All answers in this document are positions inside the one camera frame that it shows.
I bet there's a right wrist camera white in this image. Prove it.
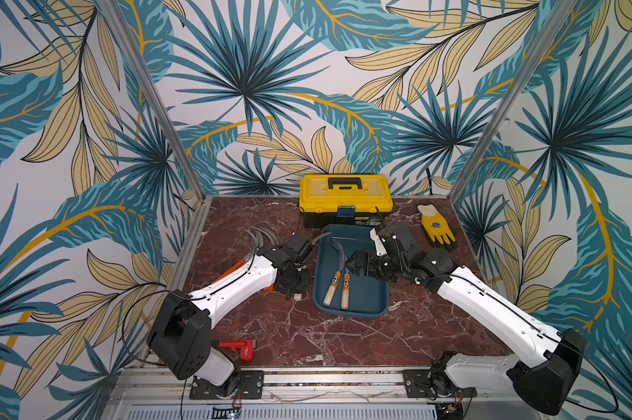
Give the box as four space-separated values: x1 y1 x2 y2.
370 229 388 257

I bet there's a teal plastic tray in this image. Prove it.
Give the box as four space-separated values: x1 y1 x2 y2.
313 224 389 320

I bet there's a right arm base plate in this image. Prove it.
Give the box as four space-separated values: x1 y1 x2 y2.
402 369 477 400

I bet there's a red black clamp tool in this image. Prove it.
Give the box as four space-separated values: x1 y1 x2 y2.
216 339 256 362

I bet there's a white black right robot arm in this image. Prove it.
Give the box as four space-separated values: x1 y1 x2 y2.
346 223 585 416

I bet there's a yellow black toolbox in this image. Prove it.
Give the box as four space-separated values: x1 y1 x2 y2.
300 174 394 229

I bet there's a yellow white work glove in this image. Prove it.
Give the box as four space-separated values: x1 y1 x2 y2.
417 205 457 250

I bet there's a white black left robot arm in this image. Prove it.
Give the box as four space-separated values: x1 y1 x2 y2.
147 234 317 385

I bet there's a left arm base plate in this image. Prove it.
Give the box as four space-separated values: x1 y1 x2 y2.
189 370 265 400

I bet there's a wooden handle sickle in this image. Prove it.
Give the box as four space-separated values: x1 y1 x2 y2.
291 233 330 301
322 238 372 307
246 227 279 257
340 268 351 311

